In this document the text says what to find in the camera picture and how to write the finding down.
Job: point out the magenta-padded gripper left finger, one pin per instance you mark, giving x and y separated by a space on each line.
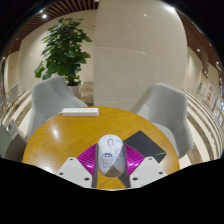
78 171

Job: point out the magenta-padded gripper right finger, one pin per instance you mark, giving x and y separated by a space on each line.
146 171

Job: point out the white printed computer mouse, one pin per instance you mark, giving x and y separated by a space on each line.
110 155

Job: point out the black mouse pad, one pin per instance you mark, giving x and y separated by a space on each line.
145 145

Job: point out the white power strip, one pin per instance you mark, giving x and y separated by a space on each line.
80 111

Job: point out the grey upholstered chair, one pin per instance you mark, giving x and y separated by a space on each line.
50 98
168 113
11 143

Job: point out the small grey chair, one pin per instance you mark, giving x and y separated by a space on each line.
13 93

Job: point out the green potted plant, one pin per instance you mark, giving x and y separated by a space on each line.
65 50

